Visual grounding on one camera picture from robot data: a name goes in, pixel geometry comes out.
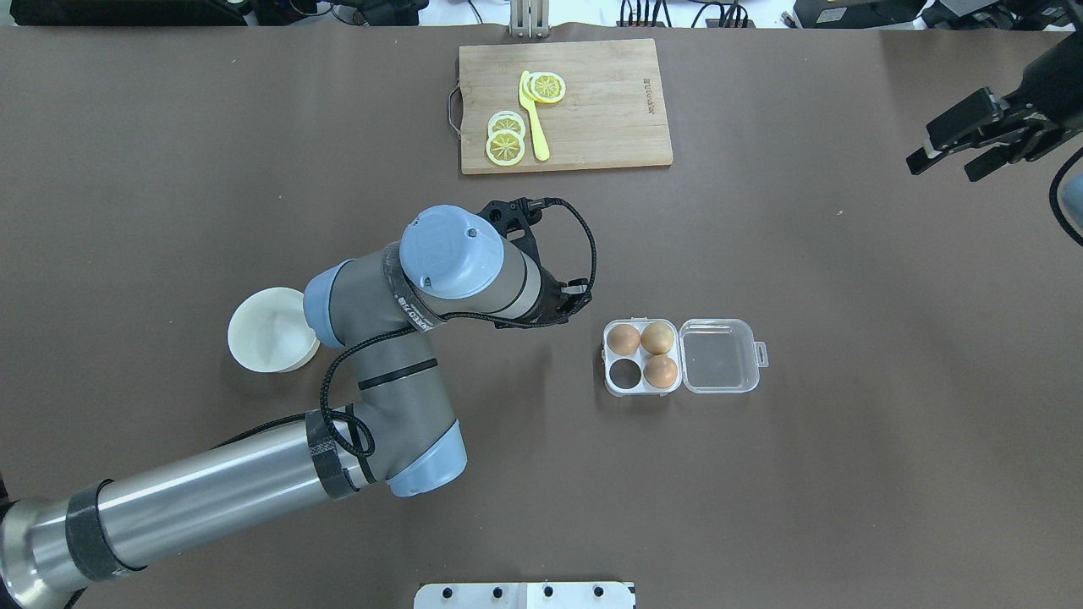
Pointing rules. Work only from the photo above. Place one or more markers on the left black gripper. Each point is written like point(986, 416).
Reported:
point(551, 298)

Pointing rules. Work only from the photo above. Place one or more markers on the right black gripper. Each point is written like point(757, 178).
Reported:
point(1052, 93)

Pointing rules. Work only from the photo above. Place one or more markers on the brown egg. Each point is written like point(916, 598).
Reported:
point(661, 372)
point(623, 339)
point(658, 338)

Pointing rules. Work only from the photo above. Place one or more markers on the clear plastic egg box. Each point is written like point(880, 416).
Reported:
point(714, 355)

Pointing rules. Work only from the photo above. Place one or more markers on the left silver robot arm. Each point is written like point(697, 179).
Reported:
point(383, 412)

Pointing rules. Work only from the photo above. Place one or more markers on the bamboo cutting board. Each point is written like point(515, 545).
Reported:
point(613, 114)

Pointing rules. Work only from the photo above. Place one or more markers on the white round bowl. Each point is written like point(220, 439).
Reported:
point(268, 333)

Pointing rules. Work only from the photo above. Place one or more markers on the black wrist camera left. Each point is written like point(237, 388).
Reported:
point(514, 220)

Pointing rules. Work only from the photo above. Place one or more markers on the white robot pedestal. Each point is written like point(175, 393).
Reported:
point(544, 594)

